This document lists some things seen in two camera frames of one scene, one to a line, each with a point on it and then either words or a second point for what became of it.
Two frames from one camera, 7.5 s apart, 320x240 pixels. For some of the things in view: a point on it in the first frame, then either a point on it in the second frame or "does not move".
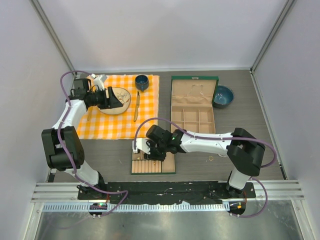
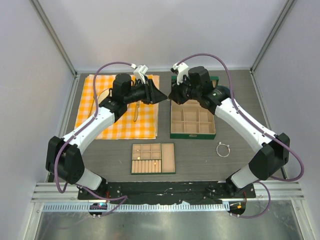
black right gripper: (152, 155) -> (175, 95)
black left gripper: (112, 101) -> (152, 94)
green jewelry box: (191, 105) does not move
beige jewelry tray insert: (141, 166) does not move
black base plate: (160, 193) does not move
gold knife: (138, 103) does not move
